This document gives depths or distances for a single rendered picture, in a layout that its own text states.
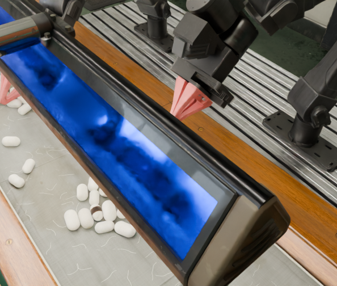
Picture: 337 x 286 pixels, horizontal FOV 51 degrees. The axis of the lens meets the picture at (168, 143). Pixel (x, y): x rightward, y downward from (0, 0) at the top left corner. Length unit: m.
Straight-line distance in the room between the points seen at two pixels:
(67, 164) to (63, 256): 0.19
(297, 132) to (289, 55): 1.74
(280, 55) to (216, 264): 2.37
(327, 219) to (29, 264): 0.46
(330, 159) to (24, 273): 0.64
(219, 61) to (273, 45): 2.09
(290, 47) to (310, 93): 1.89
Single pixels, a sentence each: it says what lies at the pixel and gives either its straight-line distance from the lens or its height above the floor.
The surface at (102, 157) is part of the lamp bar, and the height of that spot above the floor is 1.07.
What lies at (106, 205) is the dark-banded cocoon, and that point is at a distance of 0.61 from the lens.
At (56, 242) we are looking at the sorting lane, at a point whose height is 0.74.
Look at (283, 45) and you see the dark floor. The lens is 2.67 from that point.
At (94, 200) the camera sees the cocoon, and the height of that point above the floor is 0.76.
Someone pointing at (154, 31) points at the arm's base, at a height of 0.71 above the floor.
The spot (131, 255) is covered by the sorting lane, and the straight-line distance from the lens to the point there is 0.58.
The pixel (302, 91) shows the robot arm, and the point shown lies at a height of 0.82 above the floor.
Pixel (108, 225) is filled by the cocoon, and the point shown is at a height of 0.76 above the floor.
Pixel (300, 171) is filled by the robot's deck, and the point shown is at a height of 0.67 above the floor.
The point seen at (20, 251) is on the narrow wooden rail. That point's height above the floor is 0.76.
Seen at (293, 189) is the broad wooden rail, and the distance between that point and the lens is 0.65.
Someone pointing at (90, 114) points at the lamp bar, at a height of 1.08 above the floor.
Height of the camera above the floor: 1.25
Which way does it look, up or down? 45 degrees down
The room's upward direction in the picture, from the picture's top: straight up
